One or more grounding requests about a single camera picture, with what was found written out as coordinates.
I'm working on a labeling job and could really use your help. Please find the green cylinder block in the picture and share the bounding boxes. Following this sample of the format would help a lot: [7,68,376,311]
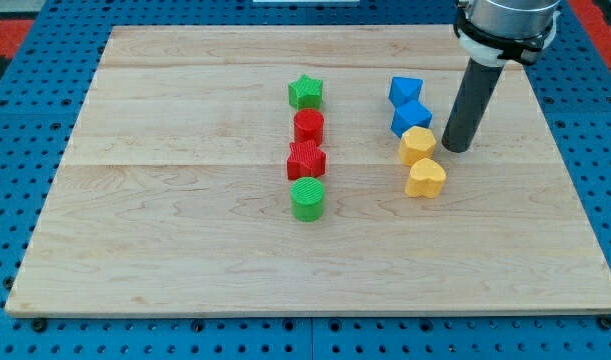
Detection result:
[290,177,325,222]

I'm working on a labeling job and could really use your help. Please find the red cylinder block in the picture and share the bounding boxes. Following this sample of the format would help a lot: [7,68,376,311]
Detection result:
[293,108,325,146]

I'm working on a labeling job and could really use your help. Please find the yellow heart block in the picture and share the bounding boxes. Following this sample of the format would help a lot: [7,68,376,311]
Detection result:
[405,158,447,198]

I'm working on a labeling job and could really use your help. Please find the red star block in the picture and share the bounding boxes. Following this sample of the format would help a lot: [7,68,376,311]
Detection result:
[286,140,326,180]

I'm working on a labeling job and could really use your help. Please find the yellow hexagon block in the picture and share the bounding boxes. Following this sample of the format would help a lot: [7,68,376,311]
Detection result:
[398,126,437,166]

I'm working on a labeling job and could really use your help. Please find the green star block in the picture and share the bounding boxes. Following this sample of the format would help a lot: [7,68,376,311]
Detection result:
[288,74,324,110]

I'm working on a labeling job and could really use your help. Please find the blue triangle block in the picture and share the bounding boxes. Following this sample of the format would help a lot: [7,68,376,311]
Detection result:
[388,76,423,107]

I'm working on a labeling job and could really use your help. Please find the blue cube block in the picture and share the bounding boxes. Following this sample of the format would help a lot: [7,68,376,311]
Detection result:
[390,100,432,137]

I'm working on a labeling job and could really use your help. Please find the light wooden board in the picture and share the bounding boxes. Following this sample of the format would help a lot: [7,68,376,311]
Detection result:
[5,25,611,318]

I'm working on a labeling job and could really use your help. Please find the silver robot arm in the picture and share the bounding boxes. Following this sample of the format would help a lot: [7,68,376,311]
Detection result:
[453,0,559,68]

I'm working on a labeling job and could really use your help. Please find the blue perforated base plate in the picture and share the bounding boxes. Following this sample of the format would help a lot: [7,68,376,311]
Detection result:
[0,1,611,359]

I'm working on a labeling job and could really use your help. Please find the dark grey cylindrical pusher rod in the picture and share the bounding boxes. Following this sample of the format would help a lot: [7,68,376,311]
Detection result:
[441,59,503,153]

